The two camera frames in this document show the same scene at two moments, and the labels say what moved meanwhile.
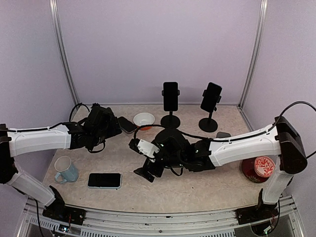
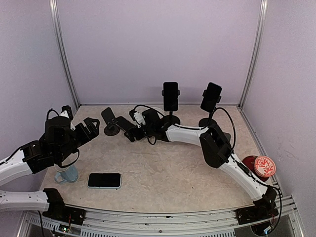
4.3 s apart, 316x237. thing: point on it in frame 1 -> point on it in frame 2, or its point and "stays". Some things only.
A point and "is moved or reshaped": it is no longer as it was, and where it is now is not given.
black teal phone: [170, 96] stays
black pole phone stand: [170, 121] stays
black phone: [211, 98] stays
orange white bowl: [144, 118] is moved or reshaped
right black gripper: [142, 172] -> [138, 136]
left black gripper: [112, 131] -> [94, 132]
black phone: [126, 125] stays
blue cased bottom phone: [104, 180] stays
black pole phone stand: [209, 124] stays
